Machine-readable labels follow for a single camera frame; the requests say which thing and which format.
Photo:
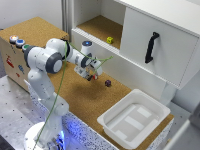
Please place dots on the white sliding door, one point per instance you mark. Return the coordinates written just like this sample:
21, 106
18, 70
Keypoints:
133, 43

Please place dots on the pink block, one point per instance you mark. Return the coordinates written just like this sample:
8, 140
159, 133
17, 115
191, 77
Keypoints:
95, 77

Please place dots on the yellow block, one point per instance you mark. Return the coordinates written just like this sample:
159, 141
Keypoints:
109, 40

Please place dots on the green button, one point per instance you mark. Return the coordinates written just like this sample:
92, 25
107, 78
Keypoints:
25, 47

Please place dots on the white plastic box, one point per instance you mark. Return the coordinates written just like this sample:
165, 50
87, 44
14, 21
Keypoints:
133, 120

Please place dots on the blue button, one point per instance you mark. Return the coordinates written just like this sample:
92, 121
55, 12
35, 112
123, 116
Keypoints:
20, 42

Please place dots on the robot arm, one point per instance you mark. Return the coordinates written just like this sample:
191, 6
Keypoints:
38, 78

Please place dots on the purple block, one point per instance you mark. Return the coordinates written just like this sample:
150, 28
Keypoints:
107, 83

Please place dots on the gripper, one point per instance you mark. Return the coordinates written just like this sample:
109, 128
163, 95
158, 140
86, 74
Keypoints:
81, 70

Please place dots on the white cabinet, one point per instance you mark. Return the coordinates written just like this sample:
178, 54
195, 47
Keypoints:
100, 8

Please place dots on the wooden drawer box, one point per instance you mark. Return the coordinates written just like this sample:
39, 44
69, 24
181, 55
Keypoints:
33, 30

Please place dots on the red button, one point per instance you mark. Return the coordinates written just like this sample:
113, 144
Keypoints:
13, 38

